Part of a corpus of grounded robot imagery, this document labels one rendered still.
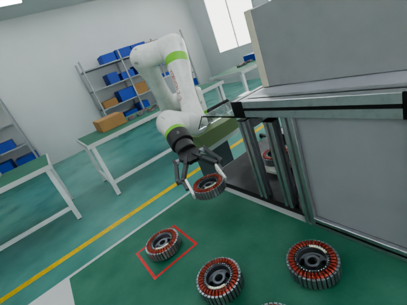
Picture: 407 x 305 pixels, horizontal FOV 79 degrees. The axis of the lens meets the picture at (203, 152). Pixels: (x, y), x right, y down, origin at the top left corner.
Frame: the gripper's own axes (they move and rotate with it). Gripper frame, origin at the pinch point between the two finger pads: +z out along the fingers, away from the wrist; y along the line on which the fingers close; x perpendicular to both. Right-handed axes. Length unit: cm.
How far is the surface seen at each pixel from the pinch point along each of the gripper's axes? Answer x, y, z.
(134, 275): -6.5, 32.7, 12.3
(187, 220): -13.0, 11.2, 1.9
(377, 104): 40, -24, 25
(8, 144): -275, 275, -475
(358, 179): 23.2, -23.4, 29.2
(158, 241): -8.8, 22.6, 5.4
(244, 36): -276, -352, -519
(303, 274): 11.7, -5.0, 37.0
